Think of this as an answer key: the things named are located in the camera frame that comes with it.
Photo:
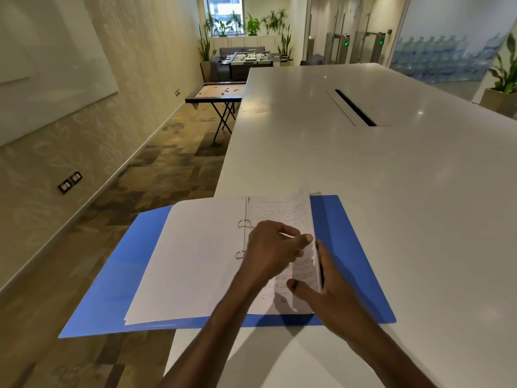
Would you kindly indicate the person's left forearm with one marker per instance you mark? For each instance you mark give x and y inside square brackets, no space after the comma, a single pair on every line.
[206,347]

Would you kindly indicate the person's left hand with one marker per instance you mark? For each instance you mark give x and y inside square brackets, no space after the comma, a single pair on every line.
[270,250]

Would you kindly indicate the foosball table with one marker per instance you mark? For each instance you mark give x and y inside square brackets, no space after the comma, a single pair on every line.
[250,60]

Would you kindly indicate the dark chair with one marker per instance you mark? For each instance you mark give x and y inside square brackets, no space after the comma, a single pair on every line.
[312,60]

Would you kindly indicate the large plant in beige planter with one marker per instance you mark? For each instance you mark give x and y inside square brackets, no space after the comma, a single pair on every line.
[503,94]

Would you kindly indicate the black-framed wooden game board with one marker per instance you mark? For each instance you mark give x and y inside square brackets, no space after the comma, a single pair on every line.
[218,92]

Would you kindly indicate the white glass wall board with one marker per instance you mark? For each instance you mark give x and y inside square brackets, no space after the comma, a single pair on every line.
[48,64]

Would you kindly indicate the feathery palm plant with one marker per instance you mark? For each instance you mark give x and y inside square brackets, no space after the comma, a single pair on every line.
[274,20]

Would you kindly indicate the stack of water bottles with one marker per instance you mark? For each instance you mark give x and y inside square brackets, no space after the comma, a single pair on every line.
[444,58]

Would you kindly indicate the metal turnstile gate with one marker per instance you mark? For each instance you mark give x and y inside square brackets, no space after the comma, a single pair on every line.
[339,48]
[373,46]

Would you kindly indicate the dark green windowsill plant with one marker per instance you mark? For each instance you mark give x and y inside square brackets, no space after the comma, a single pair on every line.
[229,26]
[210,25]

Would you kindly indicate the grey standing post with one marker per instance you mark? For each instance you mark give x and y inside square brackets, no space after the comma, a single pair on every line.
[311,46]

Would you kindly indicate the person's right hand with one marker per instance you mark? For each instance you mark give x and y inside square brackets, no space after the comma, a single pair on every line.
[339,294]

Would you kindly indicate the printed white paper sheets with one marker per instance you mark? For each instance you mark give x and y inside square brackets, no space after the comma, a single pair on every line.
[194,258]

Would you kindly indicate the window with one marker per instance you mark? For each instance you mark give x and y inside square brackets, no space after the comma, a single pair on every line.
[225,14]

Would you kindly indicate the grey sofa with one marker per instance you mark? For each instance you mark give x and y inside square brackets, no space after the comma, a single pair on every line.
[242,51]

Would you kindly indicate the bright green leafy plant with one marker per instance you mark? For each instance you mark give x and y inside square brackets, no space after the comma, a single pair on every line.
[253,25]

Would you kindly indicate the snake plant in beige pot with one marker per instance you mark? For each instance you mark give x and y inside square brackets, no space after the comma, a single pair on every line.
[206,56]
[286,46]

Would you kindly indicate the blue folder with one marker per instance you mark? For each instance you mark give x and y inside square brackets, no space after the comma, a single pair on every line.
[355,258]

